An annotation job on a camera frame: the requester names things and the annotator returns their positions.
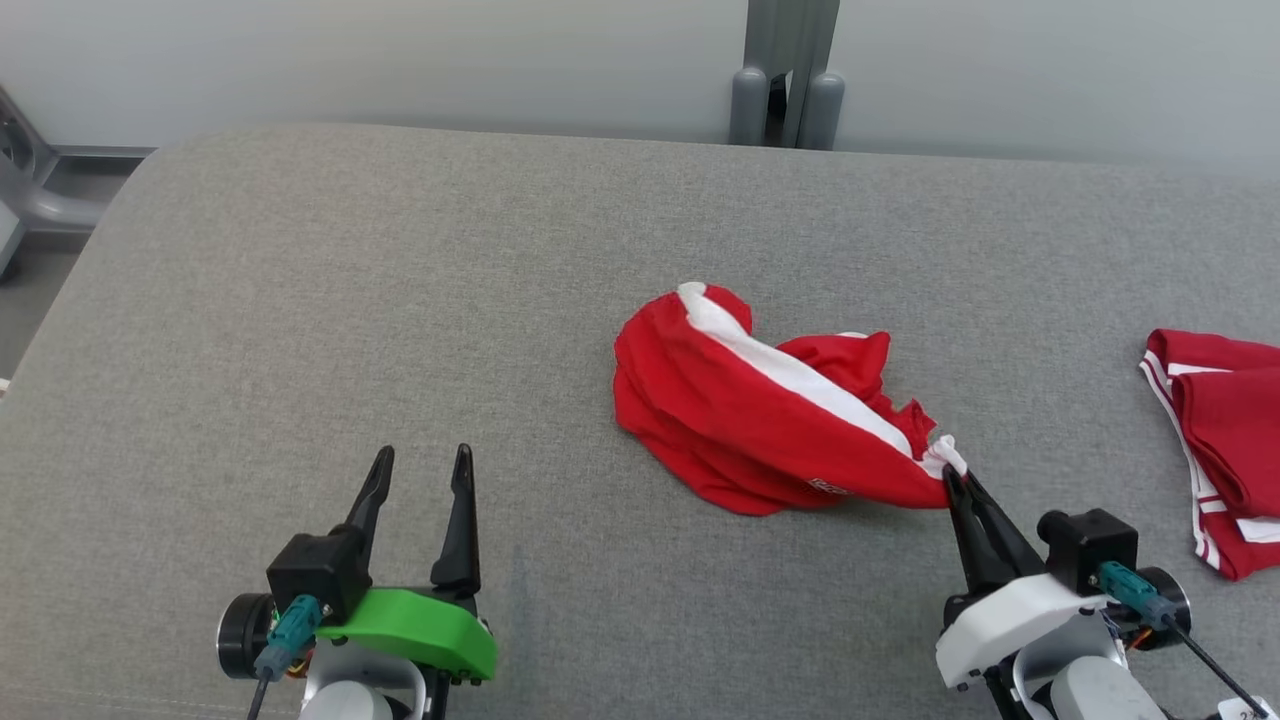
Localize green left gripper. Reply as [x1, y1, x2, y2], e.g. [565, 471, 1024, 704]
[217, 444, 498, 683]

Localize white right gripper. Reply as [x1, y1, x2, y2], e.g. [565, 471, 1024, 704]
[935, 465, 1193, 691]

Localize red white basketball jersey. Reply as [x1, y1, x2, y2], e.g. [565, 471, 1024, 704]
[1140, 329, 1280, 582]

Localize red basketball shorts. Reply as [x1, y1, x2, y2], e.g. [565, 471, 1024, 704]
[613, 282, 969, 517]

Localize right cable with teal plug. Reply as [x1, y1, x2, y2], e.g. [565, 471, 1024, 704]
[1097, 562, 1273, 720]

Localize cable with teal plug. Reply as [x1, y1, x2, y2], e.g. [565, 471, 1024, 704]
[1097, 562, 1273, 720]
[245, 595, 323, 720]

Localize left cable with teal plug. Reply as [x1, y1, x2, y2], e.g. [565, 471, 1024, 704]
[245, 595, 323, 720]

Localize grey metal floor frame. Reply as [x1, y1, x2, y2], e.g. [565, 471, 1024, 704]
[0, 85, 156, 281]

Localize grey metal partition post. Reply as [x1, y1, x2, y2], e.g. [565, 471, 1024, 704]
[730, 0, 846, 151]

